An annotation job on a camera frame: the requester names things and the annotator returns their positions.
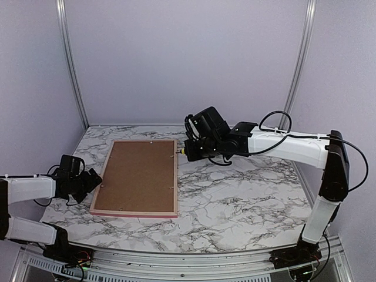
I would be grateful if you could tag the pink photo frame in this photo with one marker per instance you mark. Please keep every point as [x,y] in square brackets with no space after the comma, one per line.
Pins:
[139,179]

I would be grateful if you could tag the aluminium right corner post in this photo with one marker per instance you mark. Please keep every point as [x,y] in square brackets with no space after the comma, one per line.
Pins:
[302,53]

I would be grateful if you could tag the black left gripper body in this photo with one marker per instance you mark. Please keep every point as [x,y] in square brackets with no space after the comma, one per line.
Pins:
[80,188]

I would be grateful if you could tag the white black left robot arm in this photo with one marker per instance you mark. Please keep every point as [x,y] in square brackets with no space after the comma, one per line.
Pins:
[24,197]

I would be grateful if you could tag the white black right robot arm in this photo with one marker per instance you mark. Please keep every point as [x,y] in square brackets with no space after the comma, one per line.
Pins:
[209,136]

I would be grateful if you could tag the aluminium corner post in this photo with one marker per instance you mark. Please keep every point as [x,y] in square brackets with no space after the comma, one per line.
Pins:
[66,42]
[302,53]

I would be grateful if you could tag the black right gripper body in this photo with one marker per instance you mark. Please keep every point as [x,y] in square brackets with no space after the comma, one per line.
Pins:
[210,148]

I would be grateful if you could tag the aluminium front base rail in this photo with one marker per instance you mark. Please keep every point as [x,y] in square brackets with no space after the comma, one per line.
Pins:
[122,265]

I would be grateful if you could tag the aluminium left corner post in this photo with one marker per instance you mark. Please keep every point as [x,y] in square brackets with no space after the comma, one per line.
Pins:
[66,42]

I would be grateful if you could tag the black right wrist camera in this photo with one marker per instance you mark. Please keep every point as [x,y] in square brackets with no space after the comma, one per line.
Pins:
[189,128]

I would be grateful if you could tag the yellow handled screwdriver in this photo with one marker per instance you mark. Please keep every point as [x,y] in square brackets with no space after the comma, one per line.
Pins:
[181,151]

